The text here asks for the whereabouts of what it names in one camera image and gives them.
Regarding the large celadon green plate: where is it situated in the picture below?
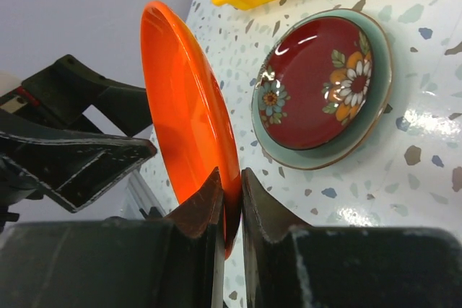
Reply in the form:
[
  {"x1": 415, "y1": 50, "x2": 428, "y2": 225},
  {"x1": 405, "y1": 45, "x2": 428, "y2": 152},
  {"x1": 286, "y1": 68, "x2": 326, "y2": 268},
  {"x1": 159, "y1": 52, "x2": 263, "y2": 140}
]
[{"x1": 251, "y1": 9, "x2": 393, "y2": 170}]

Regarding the dark red lacquer plate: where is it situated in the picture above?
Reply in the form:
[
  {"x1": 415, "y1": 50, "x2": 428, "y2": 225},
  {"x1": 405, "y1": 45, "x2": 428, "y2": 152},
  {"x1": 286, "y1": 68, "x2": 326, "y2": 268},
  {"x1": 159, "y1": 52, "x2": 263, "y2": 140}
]
[{"x1": 256, "y1": 16, "x2": 374, "y2": 150}]

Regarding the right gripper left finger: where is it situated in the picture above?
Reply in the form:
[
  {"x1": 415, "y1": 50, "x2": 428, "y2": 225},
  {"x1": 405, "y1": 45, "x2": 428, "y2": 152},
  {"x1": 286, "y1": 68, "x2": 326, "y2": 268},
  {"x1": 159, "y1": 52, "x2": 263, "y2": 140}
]
[{"x1": 1, "y1": 170, "x2": 225, "y2": 307}]

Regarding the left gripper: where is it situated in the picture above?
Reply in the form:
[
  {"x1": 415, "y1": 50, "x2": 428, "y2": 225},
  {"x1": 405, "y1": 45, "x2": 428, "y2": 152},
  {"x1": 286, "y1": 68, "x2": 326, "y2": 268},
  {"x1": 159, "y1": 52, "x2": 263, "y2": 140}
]
[{"x1": 1, "y1": 54, "x2": 157, "y2": 221}]

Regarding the aluminium frame rail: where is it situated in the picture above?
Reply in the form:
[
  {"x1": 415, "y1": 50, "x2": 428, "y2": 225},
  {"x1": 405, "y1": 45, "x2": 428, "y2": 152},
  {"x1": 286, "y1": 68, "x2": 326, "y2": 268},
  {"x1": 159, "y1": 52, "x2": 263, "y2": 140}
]
[{"x1": 126, "y1": 170, "x2": 166, "y2": 219}]

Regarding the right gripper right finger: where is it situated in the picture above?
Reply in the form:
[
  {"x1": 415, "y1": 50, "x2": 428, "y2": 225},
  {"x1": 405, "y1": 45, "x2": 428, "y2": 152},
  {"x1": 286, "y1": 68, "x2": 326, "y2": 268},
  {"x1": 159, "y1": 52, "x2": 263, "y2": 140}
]
[{"x1": 242, "y1": 169, "x2": 461, "y2": 307}]

